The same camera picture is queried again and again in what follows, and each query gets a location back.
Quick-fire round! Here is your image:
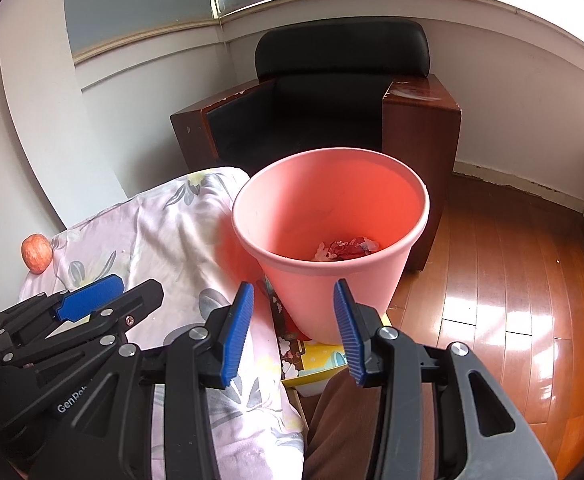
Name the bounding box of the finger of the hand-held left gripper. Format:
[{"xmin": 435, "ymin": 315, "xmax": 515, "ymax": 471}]
[
  {"xmin": 0, "ymin": 279, "xmax": 165, "ymax": 397},
  {"xmin": 0, "ymin": 274, "xmax": 125, "ymax": 357}
]

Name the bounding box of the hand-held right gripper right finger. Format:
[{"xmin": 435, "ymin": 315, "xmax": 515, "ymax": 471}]
[{"xmin": 333, "ymin": 279, "xmax": 558, "ymax": 480}]

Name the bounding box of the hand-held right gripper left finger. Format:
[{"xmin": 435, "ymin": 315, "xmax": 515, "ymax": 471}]
[{"xmin": 29, "ymin": 281, "xmax": 255, "ymax": 480}]

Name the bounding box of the pink plastic bin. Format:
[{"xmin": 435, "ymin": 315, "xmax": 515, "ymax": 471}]
[{"xmin": 232, "ymin": 147, "xmax": 430, "ymax": 343}]

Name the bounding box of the colourful printed cardboard box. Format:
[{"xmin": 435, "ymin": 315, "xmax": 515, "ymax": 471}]
[{"xmin": 257, "ymin": 275, "xmax": 393, "ymax": 387}]

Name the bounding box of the red apple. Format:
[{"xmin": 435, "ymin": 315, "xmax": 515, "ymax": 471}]
[{"xmin": 20, "ymin": 233, "xmax": 53, "ymax": 275}]

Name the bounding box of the pink floral cloth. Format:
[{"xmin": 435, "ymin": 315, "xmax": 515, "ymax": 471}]
[{"xmin": 19, "ymin": 166, "xmax": 307, "ymax": 480}]

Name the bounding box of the person's brown trouser leg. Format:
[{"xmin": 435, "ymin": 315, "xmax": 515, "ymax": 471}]
[{"xmin": 302, "ymin": 367, "xmax": 453, "ymax": 480}]

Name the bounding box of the black leather armchair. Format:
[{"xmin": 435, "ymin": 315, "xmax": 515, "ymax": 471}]
[{"xmin": 170, "ymin": 17, "xmax": 462, "ymax": 273}]

